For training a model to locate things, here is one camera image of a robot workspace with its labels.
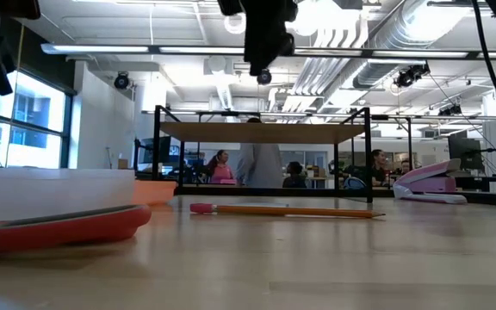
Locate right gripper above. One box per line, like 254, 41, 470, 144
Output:
217, 0, 299, 77

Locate orange pencil pink eraser cap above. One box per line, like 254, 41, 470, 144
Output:
189, 202, 386, 220

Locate wooden riser shelf black legs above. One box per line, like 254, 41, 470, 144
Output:
152, 105, 374, 203

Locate computer monitor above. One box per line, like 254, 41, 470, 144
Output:
138, 136, 172, 164
448, 136, 483, 171

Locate long ceiling light bar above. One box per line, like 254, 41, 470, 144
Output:
40, 42, 496, 60

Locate pink eraser block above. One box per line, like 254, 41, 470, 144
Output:
393, 158, 468, 205

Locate large window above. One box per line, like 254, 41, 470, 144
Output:
0, 71, 75, 170

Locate silver ventilation duct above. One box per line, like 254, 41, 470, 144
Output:
353, 0, 473, 90

